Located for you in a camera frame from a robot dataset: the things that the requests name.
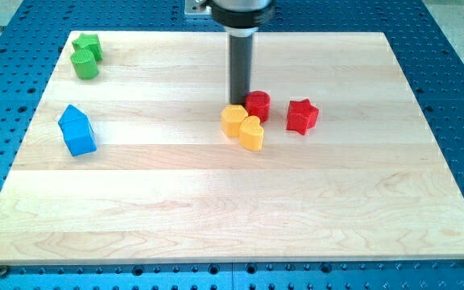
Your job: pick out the red cylinder block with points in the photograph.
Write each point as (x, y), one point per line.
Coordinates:
(258, 103)

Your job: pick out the red star block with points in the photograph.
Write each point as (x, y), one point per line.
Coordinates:
(301, 116)

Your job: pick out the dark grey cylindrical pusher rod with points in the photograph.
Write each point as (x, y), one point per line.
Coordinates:
(240, 53)

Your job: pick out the robot arm end black flange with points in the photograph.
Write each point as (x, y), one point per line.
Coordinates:
(242, 18)

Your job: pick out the yellow heart block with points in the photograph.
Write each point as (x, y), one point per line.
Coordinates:
(251, 133)

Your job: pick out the yellow hexagon block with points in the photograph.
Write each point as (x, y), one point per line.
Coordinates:
(231, 118)

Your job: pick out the light wooden board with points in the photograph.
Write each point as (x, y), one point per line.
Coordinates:
(165, 185)

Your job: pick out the blue house-shaped block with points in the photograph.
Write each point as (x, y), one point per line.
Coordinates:
(77, 131)

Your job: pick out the green cylinder block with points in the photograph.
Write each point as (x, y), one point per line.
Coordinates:
(84, 64)

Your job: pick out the green star block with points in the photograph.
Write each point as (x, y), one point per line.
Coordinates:
(89, 42)

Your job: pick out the silver metal bracket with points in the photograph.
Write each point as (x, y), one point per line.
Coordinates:
(195, 8)

